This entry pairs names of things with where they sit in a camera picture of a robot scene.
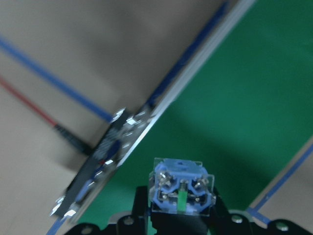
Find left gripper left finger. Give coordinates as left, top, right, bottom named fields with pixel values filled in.
left=132, top=186, right=150, bottom=225

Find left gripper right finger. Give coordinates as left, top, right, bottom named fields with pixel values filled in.
left=210, top=188, right=229, bottom=220

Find green conveyor belt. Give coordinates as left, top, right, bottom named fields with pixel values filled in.
left=80, top=0, right=313, bottom=230

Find red black wire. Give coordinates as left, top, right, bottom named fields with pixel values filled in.
left=0, top=75, right=96, bottom=156

